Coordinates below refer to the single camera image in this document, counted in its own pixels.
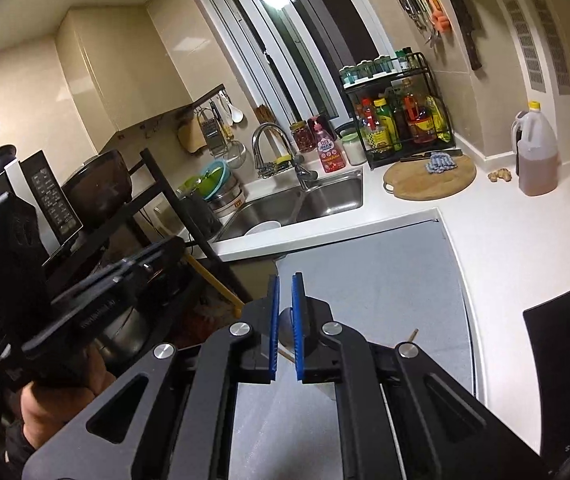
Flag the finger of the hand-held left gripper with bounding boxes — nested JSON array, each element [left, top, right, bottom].
[[100, 250, 186, 288], [117, 236, 183, 267]]

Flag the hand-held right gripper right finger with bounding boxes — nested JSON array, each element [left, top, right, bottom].
[[291, 272, 550, 480]]

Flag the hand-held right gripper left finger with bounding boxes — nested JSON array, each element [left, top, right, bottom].
[[22, 274, 283, 480]]

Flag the person's left hand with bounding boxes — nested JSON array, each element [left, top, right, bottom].
[[20, 347, 116, 448]]

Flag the black metal storage rack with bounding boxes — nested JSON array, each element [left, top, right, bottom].
[[40, 147, 246, 321]]

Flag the large steel stockpot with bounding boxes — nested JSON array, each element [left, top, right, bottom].
[[92, 305, 160, 356]]

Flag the black microwave oven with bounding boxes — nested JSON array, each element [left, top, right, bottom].
[[2, 149, 84, 256]]

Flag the dark mixing bowl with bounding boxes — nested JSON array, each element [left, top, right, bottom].
[[61, 149, 133, 226]]

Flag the green and blue bowls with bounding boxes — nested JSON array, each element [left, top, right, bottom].
[[177, 159, 230, 201]]

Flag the steel basin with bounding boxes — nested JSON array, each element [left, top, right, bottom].
[[207, 180, 243, 218]]

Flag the white bowl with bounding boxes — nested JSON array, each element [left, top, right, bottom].
[[244, 220, 282, 237]]

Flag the grey table mat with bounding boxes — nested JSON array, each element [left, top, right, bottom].
[[225, 207, 478, 480]]

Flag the small hanging wooden board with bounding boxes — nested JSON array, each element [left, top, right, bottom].
[[177, 112, 206, 153]]

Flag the metal mesh strainer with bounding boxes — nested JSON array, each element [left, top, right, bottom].
[[225, 137, 248, 168]]

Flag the metal box grater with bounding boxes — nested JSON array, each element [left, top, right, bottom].
[[199, 105, 224, 153]]

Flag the stainless steel sink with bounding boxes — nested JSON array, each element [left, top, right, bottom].
[[217, 170, 366, 241]]

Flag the chrome kitchen faucet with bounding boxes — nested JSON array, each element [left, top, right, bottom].
[[251, 122, 320, 191]]

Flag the white hanging spoons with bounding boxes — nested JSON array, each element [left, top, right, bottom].
[[220, 91, 244, 125]]

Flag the pink dish soap bottle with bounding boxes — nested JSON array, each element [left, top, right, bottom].
[[309, 116, 346, 173]]

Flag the red chili jar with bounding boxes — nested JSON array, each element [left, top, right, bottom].
[[290, 120, 316, 153]]

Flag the round wooden cutting board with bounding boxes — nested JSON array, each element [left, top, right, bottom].
[[383, 152, 478, 202]]

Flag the white lidded jar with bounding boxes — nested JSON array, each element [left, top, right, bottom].
[[340, 130, 368, 166]]

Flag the black kitchen knife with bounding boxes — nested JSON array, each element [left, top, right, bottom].
[[400, 149, 463, 162]]

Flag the white framed window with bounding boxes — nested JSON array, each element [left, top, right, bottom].
[[195, 0, 398, 133]]

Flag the blue knitted cloth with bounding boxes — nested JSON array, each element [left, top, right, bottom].
[[424, 152, 454, 175]]

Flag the row of sauce bottles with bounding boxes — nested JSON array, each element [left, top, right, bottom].
[[355, 80, 453, 153]]

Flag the black glass cooktop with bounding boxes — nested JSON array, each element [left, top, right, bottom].
[[522, 275, 570, 466]]

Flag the row of green spice jars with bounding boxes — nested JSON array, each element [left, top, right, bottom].
[[341, 47, 423, 83]]

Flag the cooking oil jug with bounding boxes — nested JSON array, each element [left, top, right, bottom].
[[511, 101, 560, 197]]

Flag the orange peeler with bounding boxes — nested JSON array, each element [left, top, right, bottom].
[[422, 0, 452, 33]]

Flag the hanging metal kitchen tools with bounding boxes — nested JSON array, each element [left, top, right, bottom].
[[397, 0, 440, 47]]

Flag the black cleaver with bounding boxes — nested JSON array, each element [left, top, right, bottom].
[[440, 0, 483, 71]]

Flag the wall shelf with hooks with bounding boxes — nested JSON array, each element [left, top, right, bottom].
[[115, 84, 226, 136]]

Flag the black wire spice rack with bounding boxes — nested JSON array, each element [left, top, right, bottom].
[[342, 52, 456, 170]]

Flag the wall vent grille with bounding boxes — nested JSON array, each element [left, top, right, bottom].
[[501, 0, 546, 93], [529, 0, 570, 96]]

